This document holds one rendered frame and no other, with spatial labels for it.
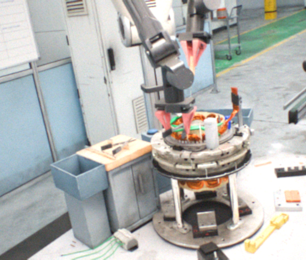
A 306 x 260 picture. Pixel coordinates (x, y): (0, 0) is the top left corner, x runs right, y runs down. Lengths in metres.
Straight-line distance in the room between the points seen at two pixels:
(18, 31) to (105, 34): 0.70
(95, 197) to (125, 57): 2.40
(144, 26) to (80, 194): 0.54
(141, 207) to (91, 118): 2.41
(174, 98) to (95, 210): 0.48
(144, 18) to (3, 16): 2.43
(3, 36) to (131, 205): 2.28
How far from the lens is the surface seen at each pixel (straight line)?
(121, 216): 1.40
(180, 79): 1.03
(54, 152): 3.78
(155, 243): 1.38
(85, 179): 1.27
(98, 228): 1.39
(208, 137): 1.20
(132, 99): 3.69
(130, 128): 3.70
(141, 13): 1.08
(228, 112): 1.67
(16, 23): 3.49
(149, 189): 1.44
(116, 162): 1.30
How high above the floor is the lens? 1.57
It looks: 19 degrees down
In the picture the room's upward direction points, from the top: 8 degrees counter-clockwise
